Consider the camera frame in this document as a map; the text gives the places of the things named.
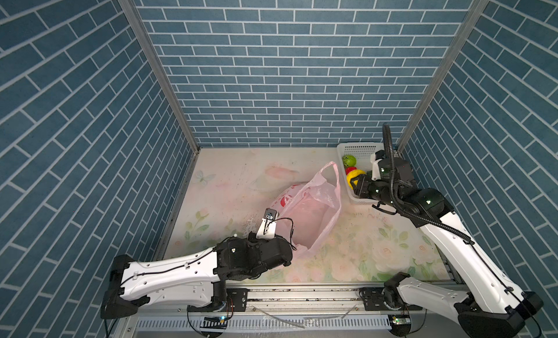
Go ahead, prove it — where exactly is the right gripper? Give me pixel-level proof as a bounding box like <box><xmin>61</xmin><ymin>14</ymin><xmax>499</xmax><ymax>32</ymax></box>
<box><xmin>347</xmin><ymin>173</ymin><xmax>395</xmax><ymax>212</ymax></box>

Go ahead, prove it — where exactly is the white perforated plastic basket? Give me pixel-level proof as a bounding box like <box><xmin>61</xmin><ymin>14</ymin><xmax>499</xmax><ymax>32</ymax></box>
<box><xmin>337</xmin><ymin>142</ymin><xmax>384</xmax><ymax>205</ymax></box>

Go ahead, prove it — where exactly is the red apple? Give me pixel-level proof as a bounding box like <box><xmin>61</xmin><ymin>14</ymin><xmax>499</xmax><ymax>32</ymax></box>
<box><xmin>345</xmin><ymin>167</ymin><xmax>357</xmax><ymax>175</ymax></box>

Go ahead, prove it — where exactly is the light green bumpy fruit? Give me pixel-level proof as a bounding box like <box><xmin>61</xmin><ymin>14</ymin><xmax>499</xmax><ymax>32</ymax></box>
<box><xmin>341</xmin><ymin>155</ymin><xmax>357</xmax><ymax>168</ymax></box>

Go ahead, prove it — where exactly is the pink plastic bag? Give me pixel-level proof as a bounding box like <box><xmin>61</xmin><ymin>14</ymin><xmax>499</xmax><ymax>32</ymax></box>
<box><xmin>270</xmin><ymin>162</ymin><xmax>341</xmax><ymax>260</ymax></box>

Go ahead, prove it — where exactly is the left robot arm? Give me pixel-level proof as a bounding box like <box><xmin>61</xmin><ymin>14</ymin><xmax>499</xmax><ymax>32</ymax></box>
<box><xmin>100</xmin><ymin>233</ymin><xmax>293</xmax><ymax>320</ymax></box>

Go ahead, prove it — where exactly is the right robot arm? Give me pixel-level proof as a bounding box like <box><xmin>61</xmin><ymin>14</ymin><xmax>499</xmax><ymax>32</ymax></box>
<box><xmin>347</xmin><ymin>151</ymin><xmax>543</xmax><ymax>337</ymax></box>

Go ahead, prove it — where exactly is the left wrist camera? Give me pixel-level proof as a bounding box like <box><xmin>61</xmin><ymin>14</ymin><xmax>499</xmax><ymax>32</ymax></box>
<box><xmin>256</xmin><ymin>209</ymin><xmax>278</xmax><ymax>240</ymax></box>

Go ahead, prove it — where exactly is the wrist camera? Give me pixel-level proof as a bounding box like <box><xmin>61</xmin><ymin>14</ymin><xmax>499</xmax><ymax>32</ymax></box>
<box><xmin>256</xmin><ymin>209</ymin><xmax>278</xmax><ymax>240</ymax></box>
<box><xmin>370</xmin><ymin>150</ymin><xmax>385</xmax><ymax>180</ymax></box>

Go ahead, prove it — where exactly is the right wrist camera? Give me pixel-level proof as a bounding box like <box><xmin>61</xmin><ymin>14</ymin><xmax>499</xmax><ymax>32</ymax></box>
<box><xmin>370</xmin><ymin>150</ymin><xmax>385</xmax><ymax>180</ymax></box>

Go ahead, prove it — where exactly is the aluminium front rail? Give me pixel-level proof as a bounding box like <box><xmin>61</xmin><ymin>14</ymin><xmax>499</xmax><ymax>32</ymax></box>
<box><xmin>137</xmin><ymin>280</ymin><xmax>473</xmax><ymax>318</ymax></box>

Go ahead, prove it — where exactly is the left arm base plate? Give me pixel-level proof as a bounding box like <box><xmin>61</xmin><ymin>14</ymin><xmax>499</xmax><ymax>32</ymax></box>
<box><xmin>187</xmin><ymin>288</ymin><xmax>249</xmax><ymax>313</ymax></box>

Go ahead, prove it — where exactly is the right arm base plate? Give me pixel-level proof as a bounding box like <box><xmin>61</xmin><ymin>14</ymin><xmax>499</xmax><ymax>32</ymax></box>
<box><xmin>357</xmin><ymin>287</ymin><xmax>423</xmax><ymax>311</ymax></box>

